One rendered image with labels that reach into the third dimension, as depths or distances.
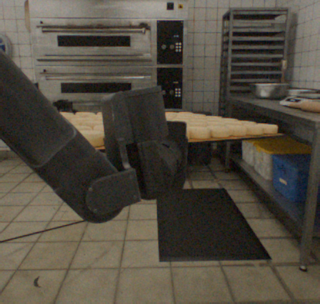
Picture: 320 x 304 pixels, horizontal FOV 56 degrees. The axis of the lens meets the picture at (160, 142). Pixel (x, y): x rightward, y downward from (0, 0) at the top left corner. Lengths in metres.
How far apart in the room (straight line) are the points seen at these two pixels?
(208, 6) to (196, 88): 1.04
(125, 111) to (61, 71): 2.86
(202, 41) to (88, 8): 1.62
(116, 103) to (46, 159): 0.09
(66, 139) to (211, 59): 3.89
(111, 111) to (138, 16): 2.80
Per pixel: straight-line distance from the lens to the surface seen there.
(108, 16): 3.13
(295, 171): 2.26
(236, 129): 0.66
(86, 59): 3.04
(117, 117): 0.32
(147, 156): 0.33
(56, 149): 0.29
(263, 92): 3.03
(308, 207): 1.87
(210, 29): 4.18
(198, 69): 4.11
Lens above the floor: 1.10
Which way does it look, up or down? 13 degrees down
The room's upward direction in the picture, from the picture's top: straight up
